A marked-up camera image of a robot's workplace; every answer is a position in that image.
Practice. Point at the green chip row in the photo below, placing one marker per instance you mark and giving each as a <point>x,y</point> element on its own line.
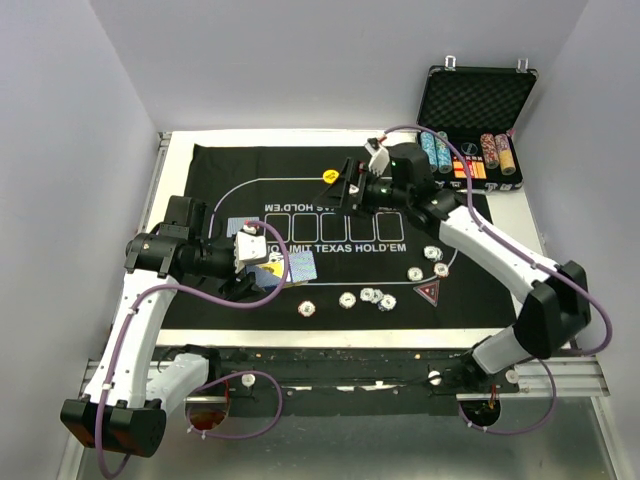
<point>444,159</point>

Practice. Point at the blue white chip stack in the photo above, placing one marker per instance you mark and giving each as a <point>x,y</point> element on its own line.
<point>387,303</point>

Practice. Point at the aluminium mounting rail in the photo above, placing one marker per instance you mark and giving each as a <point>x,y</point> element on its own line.
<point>440,373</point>

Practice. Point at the red white chip near edge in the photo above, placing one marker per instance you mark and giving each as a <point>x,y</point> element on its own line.
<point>306,309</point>

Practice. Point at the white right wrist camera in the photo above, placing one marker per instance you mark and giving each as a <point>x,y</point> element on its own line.
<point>379,156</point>

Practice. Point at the black poker table mat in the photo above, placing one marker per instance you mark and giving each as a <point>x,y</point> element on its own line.
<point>279,186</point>

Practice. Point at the red brown chip row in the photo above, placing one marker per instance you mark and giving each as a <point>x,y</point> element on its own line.
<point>489,151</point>

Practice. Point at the red orange card box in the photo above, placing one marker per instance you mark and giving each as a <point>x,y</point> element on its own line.
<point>475,165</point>

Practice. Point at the purple tan chip row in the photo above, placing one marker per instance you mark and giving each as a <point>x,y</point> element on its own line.
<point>505,155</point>

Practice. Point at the black aluminium poker chip case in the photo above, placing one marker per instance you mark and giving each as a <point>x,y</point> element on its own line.
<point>466,102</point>

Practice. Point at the grey white chip right lower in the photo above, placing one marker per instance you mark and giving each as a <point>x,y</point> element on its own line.
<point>415,274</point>

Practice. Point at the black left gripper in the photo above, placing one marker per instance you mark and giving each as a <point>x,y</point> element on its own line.
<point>234,291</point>

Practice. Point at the light blue chip row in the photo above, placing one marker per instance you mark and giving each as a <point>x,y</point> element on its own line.
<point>428,144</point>

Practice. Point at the grey white chip near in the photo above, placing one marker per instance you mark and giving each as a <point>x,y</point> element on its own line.
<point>369,295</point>

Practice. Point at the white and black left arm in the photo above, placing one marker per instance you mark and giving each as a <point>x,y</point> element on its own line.
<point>122,409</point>

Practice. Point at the blue back card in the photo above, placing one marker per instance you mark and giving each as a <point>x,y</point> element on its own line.
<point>302,267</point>
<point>235,224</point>

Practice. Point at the blue playing card deck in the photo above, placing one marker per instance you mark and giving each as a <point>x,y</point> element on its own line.
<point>268,275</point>

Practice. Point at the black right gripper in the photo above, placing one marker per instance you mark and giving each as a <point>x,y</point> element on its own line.
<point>354,173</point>

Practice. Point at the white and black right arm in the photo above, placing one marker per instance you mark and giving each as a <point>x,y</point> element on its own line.
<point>553,296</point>

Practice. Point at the blue white 5 chip right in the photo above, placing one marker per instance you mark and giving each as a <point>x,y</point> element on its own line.
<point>433,253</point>

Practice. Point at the red triangular dealer marker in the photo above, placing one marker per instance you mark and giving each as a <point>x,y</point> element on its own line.
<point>429,291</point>

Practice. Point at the yellow round dealer button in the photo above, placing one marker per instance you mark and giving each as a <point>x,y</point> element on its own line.
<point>330,176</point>

